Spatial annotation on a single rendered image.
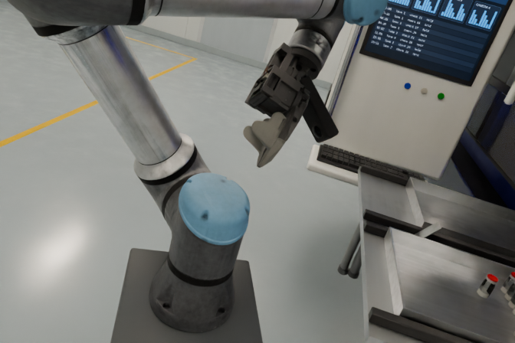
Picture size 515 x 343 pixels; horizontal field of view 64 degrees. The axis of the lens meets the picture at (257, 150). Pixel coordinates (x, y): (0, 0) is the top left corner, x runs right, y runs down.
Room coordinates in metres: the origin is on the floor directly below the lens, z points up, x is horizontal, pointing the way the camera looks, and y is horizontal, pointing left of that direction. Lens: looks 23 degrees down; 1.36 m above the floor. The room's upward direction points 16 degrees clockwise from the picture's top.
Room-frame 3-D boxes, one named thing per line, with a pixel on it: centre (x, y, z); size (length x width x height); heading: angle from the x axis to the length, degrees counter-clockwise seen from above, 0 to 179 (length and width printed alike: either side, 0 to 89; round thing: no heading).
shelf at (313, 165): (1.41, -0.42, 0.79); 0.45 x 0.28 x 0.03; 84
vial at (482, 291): (0.70, -0.52, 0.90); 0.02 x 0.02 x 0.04
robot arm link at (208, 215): (0.58, 0.05, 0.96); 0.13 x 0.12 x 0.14; 37
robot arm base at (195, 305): (0.58, 0.04, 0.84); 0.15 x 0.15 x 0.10
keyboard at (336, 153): (1.38, -0.41, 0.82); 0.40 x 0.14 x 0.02; 84
